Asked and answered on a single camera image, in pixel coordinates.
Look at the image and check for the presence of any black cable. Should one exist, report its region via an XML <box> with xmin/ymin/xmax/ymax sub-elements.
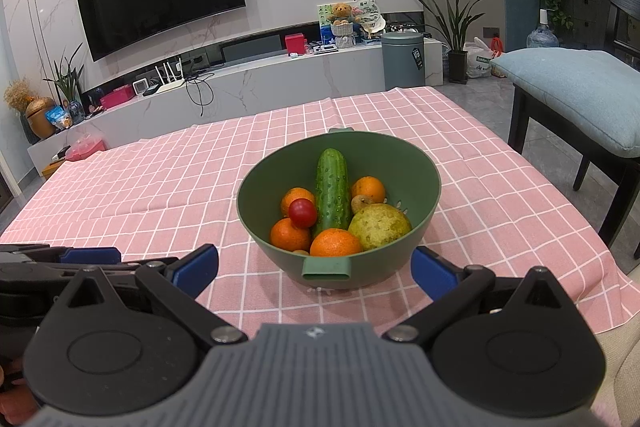
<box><xmin>185</xmin><ymin>74</ymin><xmax>216</xmax><ymax>118</ymax></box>

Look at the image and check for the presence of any grey trash can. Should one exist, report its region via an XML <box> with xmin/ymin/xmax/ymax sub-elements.
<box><xmin>381</xmin><ymin>31</ymin><xmax>427</xmax><ymax>92</ymax></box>

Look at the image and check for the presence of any dark drawer cabinet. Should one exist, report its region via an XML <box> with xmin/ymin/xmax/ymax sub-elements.
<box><xmin>565</xmin><ymin>0</ymin><xmax>614</xmax><ymax>52</ymax></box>

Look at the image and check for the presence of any long-leaf potted plant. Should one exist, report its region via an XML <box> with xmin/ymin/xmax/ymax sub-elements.
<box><xmin>407</xmin><ymin>0</ymin><xmax>496</xmax><ymax>84</ymax></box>

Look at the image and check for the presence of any black wooden chair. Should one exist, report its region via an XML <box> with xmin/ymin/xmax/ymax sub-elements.
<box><xmin>507</xmin><ymin>0</ymin><xmax>640</xmax><ymax>258</ymax></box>

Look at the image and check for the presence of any white marble tv cabinet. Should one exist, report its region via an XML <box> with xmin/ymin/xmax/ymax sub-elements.
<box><xmin>27</xmin><ymin>32</ymin><xmax>446</xmax><ymax>180</ymax></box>

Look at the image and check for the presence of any green colander bowl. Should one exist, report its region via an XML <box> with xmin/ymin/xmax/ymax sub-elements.
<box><xmin>236</xmin><ymin>128</ymin><xmax>443</xmax><ymax>294</ymax></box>

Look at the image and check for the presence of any magenta box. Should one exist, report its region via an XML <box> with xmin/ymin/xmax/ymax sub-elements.
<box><xmin>99</xmin><ymin>85</ymin><xmax>136</xmax><ymax>110</ymax></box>

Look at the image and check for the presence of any illustrated picture board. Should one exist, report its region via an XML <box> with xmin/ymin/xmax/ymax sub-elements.
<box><xmin>317</xmin><ymin>0</ymin><xmax>379</xmax><ymax>45</ymax></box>

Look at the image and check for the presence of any white plastic bag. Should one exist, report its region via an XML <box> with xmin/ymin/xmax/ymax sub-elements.
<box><xmin>464</xmin><ymin>37</ymin><xmax>501</xmax><ymax>79</ymax></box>

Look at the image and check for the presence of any dried flower bunch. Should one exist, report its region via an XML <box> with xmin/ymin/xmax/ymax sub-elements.
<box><xmin>4</xmin><ymin>79</ymin><xmax>33</xmax><ymax>112</ymax></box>

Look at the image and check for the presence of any pink plastic container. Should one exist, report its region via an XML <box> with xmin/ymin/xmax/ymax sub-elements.
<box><xmin>65</xmin><ymin>133</ymin><xmax>107</xmax><ymax>162</ymax></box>

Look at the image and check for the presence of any white router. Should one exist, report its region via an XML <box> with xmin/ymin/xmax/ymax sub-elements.
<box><xmin>150</xmin><ymin>59</ymin><xmax>185</xmax><ymax>90</ymax></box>

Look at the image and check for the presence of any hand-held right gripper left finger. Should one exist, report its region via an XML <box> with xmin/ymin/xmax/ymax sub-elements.
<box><xmin>42</xmin><ymin>244</ymin><xmax>247</xmax><ymax>348</ymax></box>

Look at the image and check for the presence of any brown teddy bear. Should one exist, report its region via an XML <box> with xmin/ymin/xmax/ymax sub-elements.
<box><xmin>330</xmin><ymin>2</ymin><xmax>357</xmax><ymax>50</ymax></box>

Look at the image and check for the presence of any red tomato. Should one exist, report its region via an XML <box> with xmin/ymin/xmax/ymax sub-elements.
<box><xmin>288</xmin><ymin>199</ymin><xmax>318</xmax><ymax>229</ymax></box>

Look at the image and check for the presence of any green plant in blue vase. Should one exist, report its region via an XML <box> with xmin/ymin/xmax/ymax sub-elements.
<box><xmin>42</xmin><ymin>42</ymin><xmax>87</xmax><ymax>126</ymax></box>

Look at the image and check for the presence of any pink checked tablecloth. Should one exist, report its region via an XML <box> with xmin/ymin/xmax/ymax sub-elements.
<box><xmin>0</xmin><ymin>86</ymin><xmax>632</xmax><ymax>343</ymax></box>

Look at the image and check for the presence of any orange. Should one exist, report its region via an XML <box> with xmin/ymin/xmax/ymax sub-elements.
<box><xmin>270</xmin><ymin>217</ymin><xmax>313</xmax><ymax>252</ymax></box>
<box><xmin>280</xmin><ymin>187</ymin><xmax>317</xmax><ymax>219</ymax></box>
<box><xmin>309</xmin><ymin>228</ymin><xmax>365</xmax><ymax>258</ymax></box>
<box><xmin>350</xmin><ymin>176</ymin><xmax>387</xmax><ymax>205</ymax></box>

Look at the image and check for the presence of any large blue water jug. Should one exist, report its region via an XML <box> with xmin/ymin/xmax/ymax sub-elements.
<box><xmin>526</xmin><ymin>9</ymin><xmax>560</xmax><ymax>49</ymax></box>

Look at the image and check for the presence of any wooden box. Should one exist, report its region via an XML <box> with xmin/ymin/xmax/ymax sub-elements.
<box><xmin>42</xmin><ymin>154</ymin><xmax>69</xmax><ymax>178</ymax></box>

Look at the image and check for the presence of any light blue seat cushion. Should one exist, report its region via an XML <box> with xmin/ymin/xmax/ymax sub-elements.
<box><xmin>490</xmin><ymin>48</ymin><xmax>640</xmax><ymax>158</ymax></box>

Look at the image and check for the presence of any blue snack bag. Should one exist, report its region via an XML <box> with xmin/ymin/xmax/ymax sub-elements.
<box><xmin>45</xmin><ymin>106</ymin><xmax>74</xmax><ymax>130</ymax></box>

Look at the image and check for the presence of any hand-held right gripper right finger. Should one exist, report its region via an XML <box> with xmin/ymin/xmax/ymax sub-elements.
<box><xmin>383</xmin><ymin>246</ymin><xmax>586</xmax><ymax>348</ymax></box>

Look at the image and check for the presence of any gold vase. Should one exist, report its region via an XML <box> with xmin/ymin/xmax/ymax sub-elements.
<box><xmin>25</xmin><ymin>97</ymin><xmax>57</xmax><ymax>140</ymax></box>

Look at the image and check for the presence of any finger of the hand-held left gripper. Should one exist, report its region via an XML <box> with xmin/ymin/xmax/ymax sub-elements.
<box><xmin>0</xmin><ymin>263</ymin><xmax>81</xmax><ymax>281</ymax></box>
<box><xmin>0</xmin><ymin>244</ymin><xmax>121</xmax><ymax>265</ymax></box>

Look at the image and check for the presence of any green cucumber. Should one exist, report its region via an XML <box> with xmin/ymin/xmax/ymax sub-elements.
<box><xmin>315</xmin><ymin>148</ymin><xmax>352</xmax><ymax>238</ymax></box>

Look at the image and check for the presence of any yellow-green pear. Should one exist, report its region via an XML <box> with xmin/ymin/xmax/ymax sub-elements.
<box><xmin>348</xmin><ymin>203</ymin><xmax>413</xmax><ymax>252</ymax></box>

